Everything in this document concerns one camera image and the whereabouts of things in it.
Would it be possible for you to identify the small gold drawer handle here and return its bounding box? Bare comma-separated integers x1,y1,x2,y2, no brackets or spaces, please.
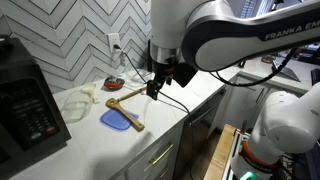
159,167,170,180

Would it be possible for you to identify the small red bowl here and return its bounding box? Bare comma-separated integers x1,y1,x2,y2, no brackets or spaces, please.
103,76,126,90

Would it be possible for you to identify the large gold drawer handle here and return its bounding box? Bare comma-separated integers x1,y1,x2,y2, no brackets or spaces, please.
149,142,175,166

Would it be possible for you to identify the wooden spatula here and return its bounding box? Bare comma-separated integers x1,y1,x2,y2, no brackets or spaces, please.
105,97,146,132

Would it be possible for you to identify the aluminium cart frame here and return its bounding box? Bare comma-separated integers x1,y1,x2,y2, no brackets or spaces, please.
222,129,251,180

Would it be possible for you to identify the black microwave oven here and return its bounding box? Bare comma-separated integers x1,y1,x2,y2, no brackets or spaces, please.
0,36,72,180

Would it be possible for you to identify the transparent plastic bowl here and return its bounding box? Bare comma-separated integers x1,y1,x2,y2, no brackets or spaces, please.
60,89,93,124

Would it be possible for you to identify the black coffee machine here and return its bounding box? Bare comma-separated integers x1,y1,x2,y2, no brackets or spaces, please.
147,39,154,73

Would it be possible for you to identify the blue plastic lid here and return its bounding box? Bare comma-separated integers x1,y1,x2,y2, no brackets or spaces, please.
99,108,140,132

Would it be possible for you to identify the black power cord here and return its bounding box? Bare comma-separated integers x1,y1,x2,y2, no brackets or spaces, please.
114,44,196,180

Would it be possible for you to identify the wooden cart board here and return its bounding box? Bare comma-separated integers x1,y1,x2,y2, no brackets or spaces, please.
203,123,238,180

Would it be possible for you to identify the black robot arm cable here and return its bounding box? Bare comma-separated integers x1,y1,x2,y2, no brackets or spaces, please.
209,48,298,88

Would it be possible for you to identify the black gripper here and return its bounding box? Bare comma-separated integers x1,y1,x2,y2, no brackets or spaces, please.
146,59,183,101

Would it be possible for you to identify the grey laptop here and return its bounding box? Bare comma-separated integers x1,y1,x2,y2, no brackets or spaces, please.
272,59,302,83

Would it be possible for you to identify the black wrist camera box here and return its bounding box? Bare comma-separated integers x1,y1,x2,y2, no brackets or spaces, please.
172,62,199,89

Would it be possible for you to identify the clear glass dish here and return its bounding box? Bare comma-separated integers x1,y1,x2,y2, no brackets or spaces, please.
125,68,152,88

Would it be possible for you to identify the white wall outlet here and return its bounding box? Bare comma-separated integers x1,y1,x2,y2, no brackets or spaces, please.
107,32,121,54

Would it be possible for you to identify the long wooden spoon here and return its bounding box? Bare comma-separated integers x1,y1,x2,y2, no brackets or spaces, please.
117,85,148,103

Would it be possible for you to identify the white plastic scoop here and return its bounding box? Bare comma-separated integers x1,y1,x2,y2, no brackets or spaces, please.
80,83,101,105

